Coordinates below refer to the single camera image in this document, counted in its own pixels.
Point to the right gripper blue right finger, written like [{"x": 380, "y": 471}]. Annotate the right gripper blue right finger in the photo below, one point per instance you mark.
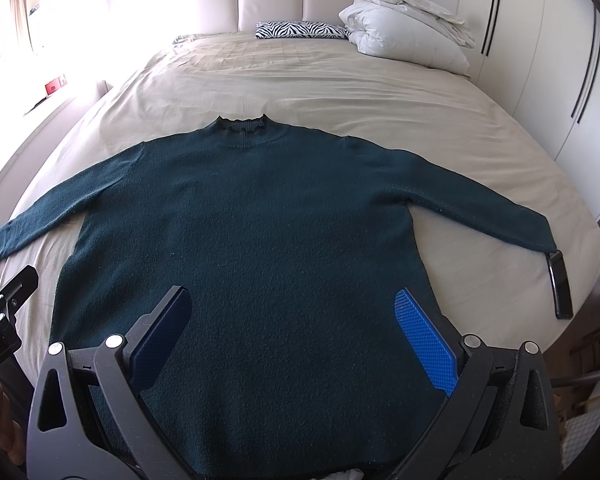
[{"x": 435, "y": 341}]

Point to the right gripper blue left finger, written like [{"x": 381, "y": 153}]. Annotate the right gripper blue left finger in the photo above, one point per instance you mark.
[{"x": 152, "y": 338}]

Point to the dark teal knit sweater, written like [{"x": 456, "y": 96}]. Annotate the dark teal knit sweater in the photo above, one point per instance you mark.
[{"x": 293, "y": 243}]

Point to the person's left hand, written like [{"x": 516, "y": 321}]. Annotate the person's left hand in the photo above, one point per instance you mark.
[{"x": 11, "y": 434}]

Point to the black phone on bed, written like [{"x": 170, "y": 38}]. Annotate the black phone on bed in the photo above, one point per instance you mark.
[{"x": 560, "y": 285}]

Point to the beige bed with sheet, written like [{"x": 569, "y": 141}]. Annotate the beige bed with sheet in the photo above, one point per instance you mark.
[{"x": 498, "y": 290}]

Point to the red box on shelf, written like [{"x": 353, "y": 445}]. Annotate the red box on shelf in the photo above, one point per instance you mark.
[{"x": 55, "y": 84}]

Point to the white built-in wardrobe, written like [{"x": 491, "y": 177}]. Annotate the white built-in wardrobe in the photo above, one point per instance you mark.
[{"x": 540, "y": 60}]

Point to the white folded duvet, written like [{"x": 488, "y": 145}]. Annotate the white folded duvet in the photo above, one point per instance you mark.
[{"x": 416, "y": 31}]

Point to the zebra print pillow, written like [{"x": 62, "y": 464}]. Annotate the zebra print pillow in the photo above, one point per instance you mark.
[{"x": 299, "y": 30}]

